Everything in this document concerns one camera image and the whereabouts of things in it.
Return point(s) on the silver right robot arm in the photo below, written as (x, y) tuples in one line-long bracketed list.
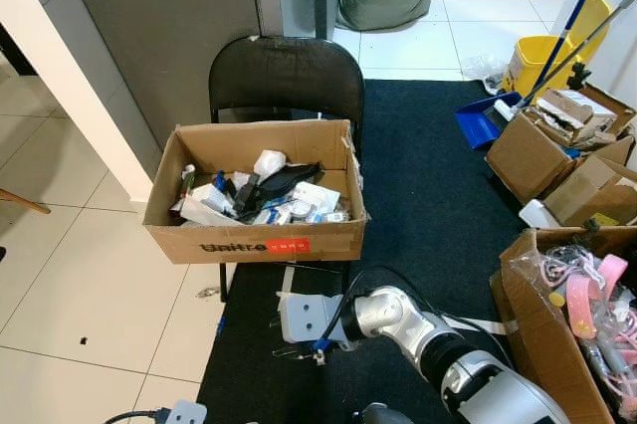
[(478, 374)]

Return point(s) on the printed cardboard trash box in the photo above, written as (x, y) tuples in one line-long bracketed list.
[(179, 240)]

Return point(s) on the short white tape strip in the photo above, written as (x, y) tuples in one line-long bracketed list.
[(288, 282)]

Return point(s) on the black right robot leg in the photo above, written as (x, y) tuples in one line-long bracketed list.
[(385, 415)]

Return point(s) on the white paper box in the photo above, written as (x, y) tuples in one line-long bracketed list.
[(316, 200)]

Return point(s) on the black crumpled bag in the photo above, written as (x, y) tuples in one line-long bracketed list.
[(284, 183)]

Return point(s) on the white flat carton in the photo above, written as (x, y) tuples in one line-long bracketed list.
[(207, 207)]

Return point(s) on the long white tape strip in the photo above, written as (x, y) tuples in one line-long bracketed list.
[(478, 325)]

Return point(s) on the white crumpled cup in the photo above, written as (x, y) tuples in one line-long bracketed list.
[(270, 163)]

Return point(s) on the dark carpet mat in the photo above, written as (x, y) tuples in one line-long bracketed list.
[(428, 195)]

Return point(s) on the grey slim bottle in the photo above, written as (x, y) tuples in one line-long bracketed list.
[(187, 179)]

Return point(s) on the tall cardboard box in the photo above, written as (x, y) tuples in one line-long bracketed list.
[(537, 344)]

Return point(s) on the small white container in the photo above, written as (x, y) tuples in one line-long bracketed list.
[(537, 215)]

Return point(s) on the black chair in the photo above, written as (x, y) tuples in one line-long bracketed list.
[(289, 76)]

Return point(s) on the blue dustpan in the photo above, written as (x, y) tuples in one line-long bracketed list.
[(476, 123)]

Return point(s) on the cardboard box with open flaps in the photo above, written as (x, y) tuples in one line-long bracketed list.
[(523, 160)]

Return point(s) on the wooden stick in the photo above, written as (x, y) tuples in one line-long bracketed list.
[(22, 202)]

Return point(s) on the plain cardboard box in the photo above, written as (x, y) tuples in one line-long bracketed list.
[(587, 195)]

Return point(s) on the clear plastic bag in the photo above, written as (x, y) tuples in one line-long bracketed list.
[(486, 68)]

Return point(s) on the white grey packing insert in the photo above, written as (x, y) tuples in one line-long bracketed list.
[(577, 113)]

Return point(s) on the yellow mop bucket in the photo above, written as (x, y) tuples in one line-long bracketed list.
[(537, 61)]

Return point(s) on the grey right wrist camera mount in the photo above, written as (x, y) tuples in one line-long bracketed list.
[(309, 319)]

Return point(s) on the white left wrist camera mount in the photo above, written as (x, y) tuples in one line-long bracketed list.
[(186, 413)]

